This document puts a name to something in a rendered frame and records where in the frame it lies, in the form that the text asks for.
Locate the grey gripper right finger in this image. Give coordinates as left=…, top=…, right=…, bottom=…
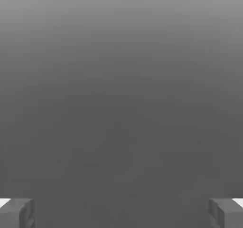
left=208, top=198, right=243, bottom=228

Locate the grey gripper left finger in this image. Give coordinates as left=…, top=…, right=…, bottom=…
left=0, top=198, right=36, bottom=228

